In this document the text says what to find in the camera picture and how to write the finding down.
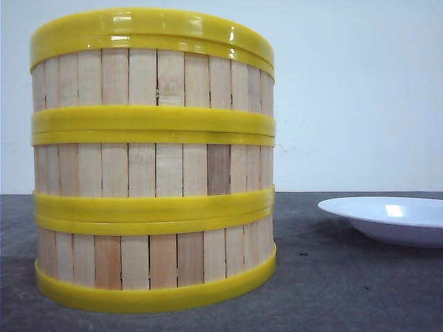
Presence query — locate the woven bamboo steamer lid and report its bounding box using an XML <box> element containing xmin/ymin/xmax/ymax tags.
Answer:
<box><xmin>30</xmin><ymin>8</ymin><xmax>274</xmax><ymax>75</ymax></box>

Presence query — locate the white plate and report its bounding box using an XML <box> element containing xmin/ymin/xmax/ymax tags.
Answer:
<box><xmin>318</xmin><ymin>196</ymin><xmax>442</xmax><ymax>248</ymax></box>

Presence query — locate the bamboo steamer basket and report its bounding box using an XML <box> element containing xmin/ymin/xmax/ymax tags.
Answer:
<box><xmin>30</xmin><ymin>28</ymin><xmax>275</xmax><ymax>146</ymax></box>
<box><xmin>34</xmin><ymin>142</ymin><xmax>274</xmax><ymax>233</ymax></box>
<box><xmin>35</xmin><ymin>216</ymin><xmax>276</xmax><ymax>313</ymax></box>

